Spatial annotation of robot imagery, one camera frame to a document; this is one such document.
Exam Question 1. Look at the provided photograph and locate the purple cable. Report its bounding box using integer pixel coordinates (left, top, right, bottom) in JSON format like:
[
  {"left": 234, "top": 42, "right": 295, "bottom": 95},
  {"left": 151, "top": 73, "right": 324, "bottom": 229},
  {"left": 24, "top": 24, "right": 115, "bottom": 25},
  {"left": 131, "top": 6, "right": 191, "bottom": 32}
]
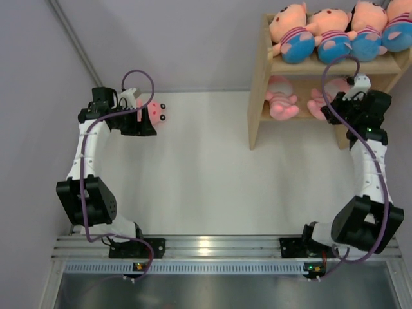
[
  {"left": 78, "top": 70, "right": 156, "bottom": 283},
  {"left": 321, "top": 55, "right": 391, "bottom": 281}
]

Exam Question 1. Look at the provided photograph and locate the boy doll shelved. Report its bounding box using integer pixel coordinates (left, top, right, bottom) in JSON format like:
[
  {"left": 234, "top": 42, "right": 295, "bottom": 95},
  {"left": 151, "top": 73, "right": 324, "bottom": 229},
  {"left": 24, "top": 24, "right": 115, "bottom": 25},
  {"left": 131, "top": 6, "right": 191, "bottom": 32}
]
[
  {"left": 269, "top": 2, "right": 315, "bottom": 64},
  {"left": 306, "top": 8, "right": 357, "bottom": 64}
]

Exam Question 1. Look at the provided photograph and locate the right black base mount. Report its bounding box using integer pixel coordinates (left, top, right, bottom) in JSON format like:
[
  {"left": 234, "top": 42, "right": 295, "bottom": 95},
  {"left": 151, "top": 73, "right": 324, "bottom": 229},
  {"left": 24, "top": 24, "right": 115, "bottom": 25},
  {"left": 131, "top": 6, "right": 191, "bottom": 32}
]
[{"left": 279, "top": 237, "right": 335, "bottom": 258}]

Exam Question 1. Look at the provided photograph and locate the boy doll back corner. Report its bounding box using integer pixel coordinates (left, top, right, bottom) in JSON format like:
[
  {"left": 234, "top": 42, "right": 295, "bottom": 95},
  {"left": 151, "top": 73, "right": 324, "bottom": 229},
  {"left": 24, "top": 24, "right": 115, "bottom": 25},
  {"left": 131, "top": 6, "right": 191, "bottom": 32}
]
[{"left": 348, "top": 1, "right": 388, "bottom": 62}]

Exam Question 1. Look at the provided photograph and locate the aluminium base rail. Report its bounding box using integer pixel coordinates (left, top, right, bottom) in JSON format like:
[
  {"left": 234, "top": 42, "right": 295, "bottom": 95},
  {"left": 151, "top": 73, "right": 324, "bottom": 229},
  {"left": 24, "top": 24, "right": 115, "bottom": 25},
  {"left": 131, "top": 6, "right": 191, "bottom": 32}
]
[{"left": 51, "top": 234, "right": 403, "bottom": 275}]

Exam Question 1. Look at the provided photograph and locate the boy doll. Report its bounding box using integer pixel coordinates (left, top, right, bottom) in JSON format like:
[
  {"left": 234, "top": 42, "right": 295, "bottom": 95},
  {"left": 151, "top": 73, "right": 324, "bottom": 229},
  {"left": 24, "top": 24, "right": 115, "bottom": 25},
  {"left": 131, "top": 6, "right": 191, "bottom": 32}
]
[{"left": 382, "top": 0, "right": 411, "bottom": 52}]

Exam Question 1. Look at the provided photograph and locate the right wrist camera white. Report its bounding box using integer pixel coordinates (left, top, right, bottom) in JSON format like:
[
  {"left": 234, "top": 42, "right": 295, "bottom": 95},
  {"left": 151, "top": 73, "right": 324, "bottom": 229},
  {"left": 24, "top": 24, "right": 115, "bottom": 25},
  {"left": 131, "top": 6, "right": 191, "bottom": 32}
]
[{"left": 343, "top": 74, "right": 371, "bottom": 101}]

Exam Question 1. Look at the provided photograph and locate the wooden two-tier shelf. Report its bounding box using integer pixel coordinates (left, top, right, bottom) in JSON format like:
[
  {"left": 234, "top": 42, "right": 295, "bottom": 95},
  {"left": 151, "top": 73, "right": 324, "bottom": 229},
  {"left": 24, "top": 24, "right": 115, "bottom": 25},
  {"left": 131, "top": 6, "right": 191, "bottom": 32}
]
[{"left": 247, "top": 14, "right": 411, "bottom": 150}]

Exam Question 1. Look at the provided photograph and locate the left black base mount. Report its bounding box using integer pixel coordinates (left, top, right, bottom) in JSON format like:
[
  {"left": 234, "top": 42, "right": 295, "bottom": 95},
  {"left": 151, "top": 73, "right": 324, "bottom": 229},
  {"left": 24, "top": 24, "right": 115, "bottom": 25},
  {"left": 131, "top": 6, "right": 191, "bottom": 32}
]
[{"left": 108, "top": 238, "right": 166, "bottom": 259}]

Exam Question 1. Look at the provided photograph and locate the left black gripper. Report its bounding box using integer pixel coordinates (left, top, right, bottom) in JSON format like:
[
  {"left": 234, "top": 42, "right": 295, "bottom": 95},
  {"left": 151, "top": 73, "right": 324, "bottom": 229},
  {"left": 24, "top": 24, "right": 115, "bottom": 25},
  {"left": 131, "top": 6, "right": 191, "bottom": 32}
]
[{"left": 111, "top": 105, "right": 156, "bottom": 136}]

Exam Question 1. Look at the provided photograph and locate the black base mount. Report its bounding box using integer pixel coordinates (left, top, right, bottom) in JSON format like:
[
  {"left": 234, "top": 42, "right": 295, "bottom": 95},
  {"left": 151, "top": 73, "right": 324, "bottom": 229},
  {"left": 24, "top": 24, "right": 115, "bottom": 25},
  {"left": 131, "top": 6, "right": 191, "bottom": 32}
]
[
  {"left": 108, "top": 238, "right": 166, "bottom": 259},
  {"left": 279, "top": 237, "right": 335, "bottom": 258}
]

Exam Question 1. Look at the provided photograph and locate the pink striped plush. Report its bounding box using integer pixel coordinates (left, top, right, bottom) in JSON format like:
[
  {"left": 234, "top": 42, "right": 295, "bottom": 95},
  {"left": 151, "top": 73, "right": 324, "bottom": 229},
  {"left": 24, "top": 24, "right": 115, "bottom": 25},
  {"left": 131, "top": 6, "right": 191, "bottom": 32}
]
[
  {"left": 307, "top": 77, "right": 351, "bottom": 120},
  {"left": 265, "top": 75, "right": 299, "bottom": 121},
  {"left": 136, "top": 98, "right": 167, "bottom": 126}
]

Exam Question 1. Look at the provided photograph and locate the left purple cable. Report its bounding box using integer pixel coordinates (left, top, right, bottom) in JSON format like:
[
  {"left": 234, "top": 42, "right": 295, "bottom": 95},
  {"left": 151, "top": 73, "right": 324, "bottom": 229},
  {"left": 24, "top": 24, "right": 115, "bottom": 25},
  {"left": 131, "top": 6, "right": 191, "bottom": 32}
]
[{"left": 78, "top": 70, "right": 156, "bottom": 283}]

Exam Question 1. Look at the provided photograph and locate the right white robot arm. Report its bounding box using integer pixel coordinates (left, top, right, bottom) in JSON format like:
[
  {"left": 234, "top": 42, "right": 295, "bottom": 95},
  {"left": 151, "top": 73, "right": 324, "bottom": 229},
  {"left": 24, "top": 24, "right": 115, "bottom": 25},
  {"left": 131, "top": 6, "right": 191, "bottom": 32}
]
[{"left": 300, "top": 90, "right": 404, "bottom": 256}]

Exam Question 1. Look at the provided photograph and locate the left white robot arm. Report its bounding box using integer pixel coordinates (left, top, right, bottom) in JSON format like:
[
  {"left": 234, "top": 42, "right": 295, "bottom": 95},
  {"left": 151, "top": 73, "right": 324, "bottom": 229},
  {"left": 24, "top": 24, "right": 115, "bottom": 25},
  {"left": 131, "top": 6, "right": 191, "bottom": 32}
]
[{"left": 56, "top": 87, "right": 156, "bottom": 257}]

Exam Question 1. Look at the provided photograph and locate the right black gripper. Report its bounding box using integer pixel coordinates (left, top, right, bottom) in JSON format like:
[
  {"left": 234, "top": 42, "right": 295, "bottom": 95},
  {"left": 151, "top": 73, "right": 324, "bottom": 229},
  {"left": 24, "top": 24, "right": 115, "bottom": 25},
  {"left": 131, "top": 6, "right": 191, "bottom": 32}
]
[{"left": 320, "top": 91, "right": 361, "bottom": 126}]

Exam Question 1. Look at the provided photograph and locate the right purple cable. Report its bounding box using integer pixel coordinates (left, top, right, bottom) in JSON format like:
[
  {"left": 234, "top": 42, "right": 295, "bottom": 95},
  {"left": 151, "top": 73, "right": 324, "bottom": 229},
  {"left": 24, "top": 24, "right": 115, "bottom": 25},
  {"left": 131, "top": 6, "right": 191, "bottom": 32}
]
[{"left": 321, "top": 55, "right": 391, "bottom": 281}]

